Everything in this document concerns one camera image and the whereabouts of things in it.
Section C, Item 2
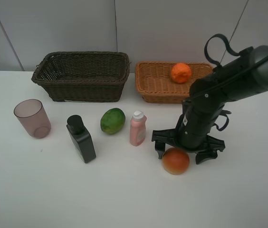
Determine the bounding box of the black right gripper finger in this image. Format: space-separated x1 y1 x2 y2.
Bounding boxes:
195 151 218 164
154 141 165 159

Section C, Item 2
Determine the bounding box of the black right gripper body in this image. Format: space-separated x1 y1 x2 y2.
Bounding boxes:
152 99 227 155

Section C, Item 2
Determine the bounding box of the red orange round fruit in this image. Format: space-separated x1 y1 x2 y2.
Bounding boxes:
162 148 190 175

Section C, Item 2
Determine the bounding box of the pink bottle white cap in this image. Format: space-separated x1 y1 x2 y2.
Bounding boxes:
130 111 147 146

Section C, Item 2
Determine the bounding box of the orange mandarin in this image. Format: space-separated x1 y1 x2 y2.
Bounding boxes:
171 63 191 84

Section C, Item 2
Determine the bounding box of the black bottle green label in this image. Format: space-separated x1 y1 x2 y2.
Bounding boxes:
66 115 96 163

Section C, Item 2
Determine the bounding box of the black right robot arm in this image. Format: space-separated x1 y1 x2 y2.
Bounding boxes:
152 46 268 164

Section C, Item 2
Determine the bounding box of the green mango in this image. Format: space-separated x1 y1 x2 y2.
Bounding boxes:
100 108 125 134

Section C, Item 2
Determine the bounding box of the light brown wicker basket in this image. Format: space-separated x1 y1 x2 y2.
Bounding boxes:
135 61 213 104

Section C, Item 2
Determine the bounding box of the dark brown wicker basket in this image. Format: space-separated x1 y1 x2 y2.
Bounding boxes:
31 51 130 103

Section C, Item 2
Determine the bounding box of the translucent pink plastic cup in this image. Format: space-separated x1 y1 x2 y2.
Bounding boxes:
13 99 51 139

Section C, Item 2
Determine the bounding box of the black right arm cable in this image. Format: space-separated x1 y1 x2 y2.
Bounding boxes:
204 34 240 68

